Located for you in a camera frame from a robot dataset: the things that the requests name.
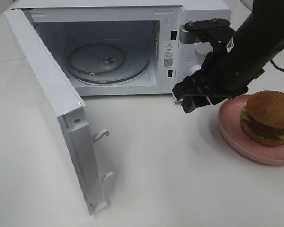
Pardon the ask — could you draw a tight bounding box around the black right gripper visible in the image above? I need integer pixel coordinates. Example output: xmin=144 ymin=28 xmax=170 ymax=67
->
xmin=172 ymin=53 xmax=249 ymax=114

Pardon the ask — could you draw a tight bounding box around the white timer knob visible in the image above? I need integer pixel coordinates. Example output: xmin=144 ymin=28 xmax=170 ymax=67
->
xmin=187 ymin=65 xmax=201 ymax=76

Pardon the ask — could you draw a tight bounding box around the pink round plate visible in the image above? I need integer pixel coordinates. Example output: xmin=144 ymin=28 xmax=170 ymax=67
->
xmin=217 ymin=94 xmax=284 ymax=166

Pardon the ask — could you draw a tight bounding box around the burger with lettuce and cheese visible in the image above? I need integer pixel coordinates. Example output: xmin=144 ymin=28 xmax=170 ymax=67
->
xmin=240 ymin=90 xmax=284 ymax=147

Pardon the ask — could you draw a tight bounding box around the white microwave door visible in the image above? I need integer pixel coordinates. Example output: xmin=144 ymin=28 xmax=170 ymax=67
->
xmin=5 ymin=9 xmax=114 ymax=215

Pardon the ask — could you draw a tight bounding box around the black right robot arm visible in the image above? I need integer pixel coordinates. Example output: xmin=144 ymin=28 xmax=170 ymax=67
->
xmin=172 ymin=0 xmax=284 ymax=113

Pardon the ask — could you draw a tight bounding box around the upper white power knob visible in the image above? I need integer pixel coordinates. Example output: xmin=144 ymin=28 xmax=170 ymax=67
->
xmin=195 ymin=42 xmax=213 ymax=54

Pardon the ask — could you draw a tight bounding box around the white warning label sticker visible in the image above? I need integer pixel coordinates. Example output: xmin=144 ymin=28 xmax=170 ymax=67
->
xmin=162 ymin=41 xmax=175 ymax=69

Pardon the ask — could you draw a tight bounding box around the glass microwave turntable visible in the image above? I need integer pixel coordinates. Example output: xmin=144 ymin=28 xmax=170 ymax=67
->
xmin=66 ymin=39 xmax=150 ymax=84

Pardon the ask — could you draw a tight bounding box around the white microwave oven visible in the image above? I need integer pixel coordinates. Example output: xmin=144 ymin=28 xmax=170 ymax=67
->
xmin=10 ymin=0 xmax=231 ymax=96

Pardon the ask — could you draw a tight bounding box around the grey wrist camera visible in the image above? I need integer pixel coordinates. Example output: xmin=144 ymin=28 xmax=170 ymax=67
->
xmin=179 ymin=18 xmax=235 ymax=44

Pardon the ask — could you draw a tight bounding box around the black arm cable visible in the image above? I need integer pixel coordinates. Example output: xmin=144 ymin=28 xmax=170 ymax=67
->
xmin=270 ymin=59 xmax=284 ymax=73

